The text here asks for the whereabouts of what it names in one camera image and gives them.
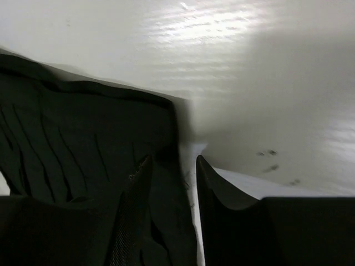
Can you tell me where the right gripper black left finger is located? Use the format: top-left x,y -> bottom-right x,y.
1,156 -> 153,265

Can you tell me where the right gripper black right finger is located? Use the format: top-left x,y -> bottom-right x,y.
196,156 -> 354,265

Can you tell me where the black pleated skirt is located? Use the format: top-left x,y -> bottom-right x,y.
1,54 -> 197,265

